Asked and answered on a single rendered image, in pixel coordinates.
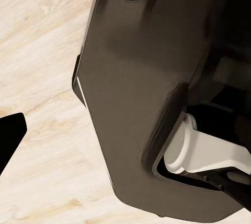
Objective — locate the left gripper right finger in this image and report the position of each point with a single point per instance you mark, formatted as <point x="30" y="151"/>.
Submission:
<point x="243" y="129"/>

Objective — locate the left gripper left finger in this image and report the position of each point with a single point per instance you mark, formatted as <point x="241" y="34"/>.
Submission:
<point x="12" y="130"/>

